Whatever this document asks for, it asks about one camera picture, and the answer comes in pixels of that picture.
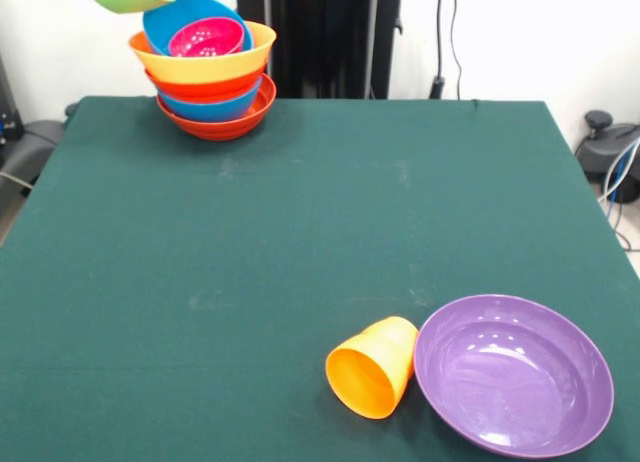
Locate purple plastic bowl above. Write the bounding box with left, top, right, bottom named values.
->
left=413, top=294, right=615, bottom=459

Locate blue plastic bowl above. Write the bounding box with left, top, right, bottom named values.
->
left=142, top=0, right=255, bottom=57
left=158, top=76, right=265, bottom=123

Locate dark green tablecloth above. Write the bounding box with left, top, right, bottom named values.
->
left=0, top=95, right=640, bottom=462

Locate orange plastic cup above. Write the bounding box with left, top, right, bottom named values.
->
left=325, top=316, right=420, bottom=421

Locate black wall cable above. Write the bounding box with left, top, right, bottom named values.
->
left=428, top=0, right=464, bottom=101

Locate pink plastic bowl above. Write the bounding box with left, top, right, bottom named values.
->
left=168, top=16, right=246, bottom=58

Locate large orange plastic bowl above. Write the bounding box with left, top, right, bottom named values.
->
left=128, top=20, right=278, bottom=86

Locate blue and white cable bundle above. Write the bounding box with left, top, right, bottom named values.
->
left=597, top=136, right=640, bottom=253

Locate black wheeled base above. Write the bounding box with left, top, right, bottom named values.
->
left=574, top=110, right=640, bottom=204
left=0, top=51, right=66, bottom=188

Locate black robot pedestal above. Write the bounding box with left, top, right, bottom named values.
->
left=234, top=0, right=404, bottom=101

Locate red-orange plastic bowl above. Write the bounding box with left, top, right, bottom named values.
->
left=144, top=64, right=269, bottom=104
left=156, top=74, right=278, bottom=142

